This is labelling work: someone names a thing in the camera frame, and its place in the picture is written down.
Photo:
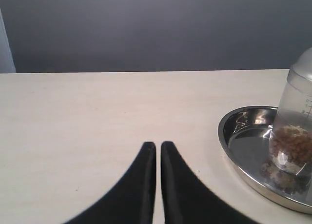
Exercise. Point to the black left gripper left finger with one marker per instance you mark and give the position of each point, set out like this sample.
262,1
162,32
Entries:
131,200

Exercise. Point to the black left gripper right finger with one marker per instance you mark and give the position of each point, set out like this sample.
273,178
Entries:
186,200

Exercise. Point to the clear plastic shaker bottle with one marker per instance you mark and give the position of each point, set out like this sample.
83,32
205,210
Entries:
290,144

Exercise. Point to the round stainless steel plate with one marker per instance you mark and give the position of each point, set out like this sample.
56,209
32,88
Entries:
244,136

